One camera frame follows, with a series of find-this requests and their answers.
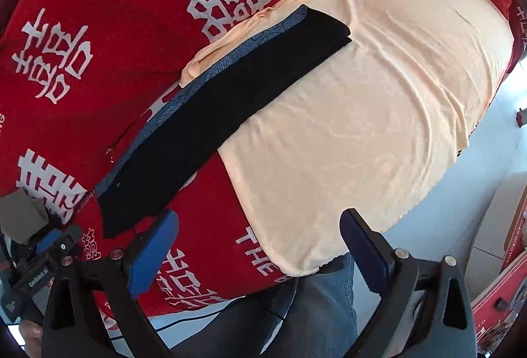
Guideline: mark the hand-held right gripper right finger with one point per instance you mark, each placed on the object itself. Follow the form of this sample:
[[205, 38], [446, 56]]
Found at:
[[364, 246]]

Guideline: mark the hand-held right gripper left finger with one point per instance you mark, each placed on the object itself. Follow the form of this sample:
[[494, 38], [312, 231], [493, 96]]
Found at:
[[158, 236]]

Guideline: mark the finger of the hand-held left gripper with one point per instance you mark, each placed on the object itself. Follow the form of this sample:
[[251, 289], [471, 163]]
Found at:
[[47, 241], [68, 242]]

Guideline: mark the black pants with blue band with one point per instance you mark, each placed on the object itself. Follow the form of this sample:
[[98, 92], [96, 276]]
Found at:
[[230, 94]]

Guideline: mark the grey cloth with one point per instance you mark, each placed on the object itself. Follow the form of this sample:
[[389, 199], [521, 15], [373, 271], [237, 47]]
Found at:
[[20, 213]]

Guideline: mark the person's jeans leg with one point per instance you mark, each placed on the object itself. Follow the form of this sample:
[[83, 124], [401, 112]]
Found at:
[[313, 316]]

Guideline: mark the peach cloth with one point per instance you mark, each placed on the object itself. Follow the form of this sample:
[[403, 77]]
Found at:
[[350, 115]]

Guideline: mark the red printed box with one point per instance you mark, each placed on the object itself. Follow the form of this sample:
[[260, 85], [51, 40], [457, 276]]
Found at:
[[494, 300]]

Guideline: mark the wooden board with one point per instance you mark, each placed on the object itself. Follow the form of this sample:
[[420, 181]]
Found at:
[[514, 226]]

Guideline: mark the red printed blanket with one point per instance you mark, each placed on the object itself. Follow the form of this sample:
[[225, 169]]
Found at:
[[103, 53]]

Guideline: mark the small red object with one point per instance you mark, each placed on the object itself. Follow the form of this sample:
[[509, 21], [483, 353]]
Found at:
[[522, 117]]

